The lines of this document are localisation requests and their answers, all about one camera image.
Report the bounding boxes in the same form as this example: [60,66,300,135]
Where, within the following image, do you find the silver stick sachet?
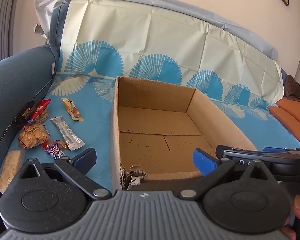
[50,116,85,151]

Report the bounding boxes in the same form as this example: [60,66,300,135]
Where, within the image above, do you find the purple milk candy packet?
[44,143,69,160]

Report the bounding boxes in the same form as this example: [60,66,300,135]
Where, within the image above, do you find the clear bag of cookies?
[18,123,50,150]

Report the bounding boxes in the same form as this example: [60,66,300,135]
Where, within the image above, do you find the yellow snack packet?
[61,98,84,121]

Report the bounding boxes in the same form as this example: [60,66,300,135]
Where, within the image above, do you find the white nougat bar packet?
[0,150,25,193]

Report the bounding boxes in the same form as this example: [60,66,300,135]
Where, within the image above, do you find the red spicy snack packet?
[28,99,51,124]

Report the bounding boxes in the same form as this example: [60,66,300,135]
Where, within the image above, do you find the dark brown cracker packet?
[13,100,41,125]

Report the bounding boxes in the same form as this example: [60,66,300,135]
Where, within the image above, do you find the small red-end cake bar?
[42,140,69,150]

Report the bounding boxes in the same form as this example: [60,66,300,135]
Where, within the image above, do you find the clear-wrapped nut brittle block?
[36,107,49,124]

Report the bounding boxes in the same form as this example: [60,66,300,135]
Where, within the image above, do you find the person's right hand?
[282,194,300,240]

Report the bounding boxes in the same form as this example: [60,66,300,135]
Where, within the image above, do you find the orange cushion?
[268,97,300,142]

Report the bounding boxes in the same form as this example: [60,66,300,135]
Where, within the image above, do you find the brown blanket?
[284,75,300,101]

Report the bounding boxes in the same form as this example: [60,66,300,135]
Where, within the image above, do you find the open cardboard box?
[110,77,255,191]

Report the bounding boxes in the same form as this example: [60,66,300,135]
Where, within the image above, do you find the blue fan-pattern sofa cover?
[5,0,300,193]

